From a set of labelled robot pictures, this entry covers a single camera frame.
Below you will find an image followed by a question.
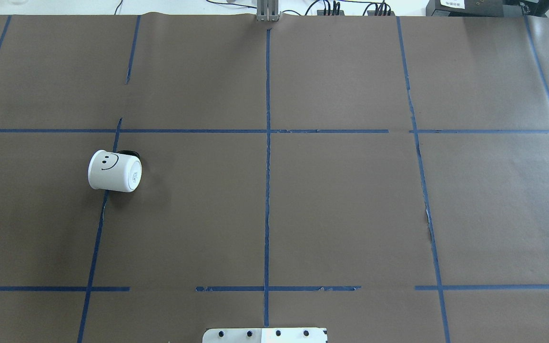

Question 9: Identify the white smiley face mug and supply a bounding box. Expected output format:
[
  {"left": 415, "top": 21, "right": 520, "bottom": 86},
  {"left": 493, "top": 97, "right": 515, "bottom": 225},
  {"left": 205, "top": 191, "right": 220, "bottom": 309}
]
[{"left": 87, "top": 150, "right": 143, "bottom": 192}]

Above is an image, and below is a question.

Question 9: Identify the brown paper table cover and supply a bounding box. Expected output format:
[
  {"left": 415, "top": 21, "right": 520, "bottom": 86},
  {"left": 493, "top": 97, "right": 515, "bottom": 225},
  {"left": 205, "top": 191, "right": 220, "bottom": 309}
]
[{"left": 0, "top": 13, "right": 549, "bottom": 343}]

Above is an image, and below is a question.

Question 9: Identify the black power strip left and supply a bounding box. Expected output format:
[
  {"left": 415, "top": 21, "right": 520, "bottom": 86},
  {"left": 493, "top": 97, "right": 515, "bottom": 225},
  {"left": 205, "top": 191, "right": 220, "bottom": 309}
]
[{"left": 316, "top": 0, "right": 344, "bottom": 17}]

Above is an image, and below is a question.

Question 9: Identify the black power strip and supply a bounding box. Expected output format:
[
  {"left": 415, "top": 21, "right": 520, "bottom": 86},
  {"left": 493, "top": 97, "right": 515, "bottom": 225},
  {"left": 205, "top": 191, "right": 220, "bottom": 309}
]
[
  {"left": 362, "top": 0, "right": 395, "bottom": 17},
  {"left": 316, "top": 0, "right": 344, "bottom": 17}
]

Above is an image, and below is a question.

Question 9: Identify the black power strip right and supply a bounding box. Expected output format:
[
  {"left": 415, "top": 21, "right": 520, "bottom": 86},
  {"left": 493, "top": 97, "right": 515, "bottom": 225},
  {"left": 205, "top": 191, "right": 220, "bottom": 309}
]
[{"left": 362, "top": 0, "right": 395, "bottom": 17}]

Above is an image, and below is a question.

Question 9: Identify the black equipment box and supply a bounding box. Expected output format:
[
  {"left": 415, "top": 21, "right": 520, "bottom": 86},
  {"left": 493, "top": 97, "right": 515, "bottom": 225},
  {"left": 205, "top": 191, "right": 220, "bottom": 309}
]
[{"left": 425, "top": 0, "right": 549, "bottom": 18}]

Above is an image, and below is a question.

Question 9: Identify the grey aluminium camera post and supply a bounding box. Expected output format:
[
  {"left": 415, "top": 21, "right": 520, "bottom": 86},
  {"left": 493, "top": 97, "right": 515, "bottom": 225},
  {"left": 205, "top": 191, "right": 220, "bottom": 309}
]
[{"left": 256, "top": 0, "right": 281, "bottom": 22}]

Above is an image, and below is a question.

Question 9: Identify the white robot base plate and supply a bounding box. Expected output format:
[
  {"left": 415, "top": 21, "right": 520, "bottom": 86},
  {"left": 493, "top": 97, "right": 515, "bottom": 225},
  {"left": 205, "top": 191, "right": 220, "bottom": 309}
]
[{"left": 202, "top": 327, "right": 328, "bottom": 343}]

